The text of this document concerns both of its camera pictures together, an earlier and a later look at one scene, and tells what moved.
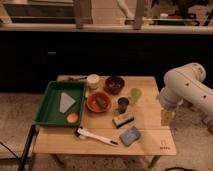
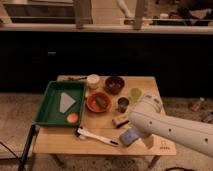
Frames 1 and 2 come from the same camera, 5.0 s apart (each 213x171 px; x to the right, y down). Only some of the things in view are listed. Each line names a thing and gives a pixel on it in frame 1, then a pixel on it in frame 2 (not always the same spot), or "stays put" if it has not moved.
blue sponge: (129, 136) stays put
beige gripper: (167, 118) → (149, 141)
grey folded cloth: (65, 102) stays put
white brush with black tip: (81, 132) stays put
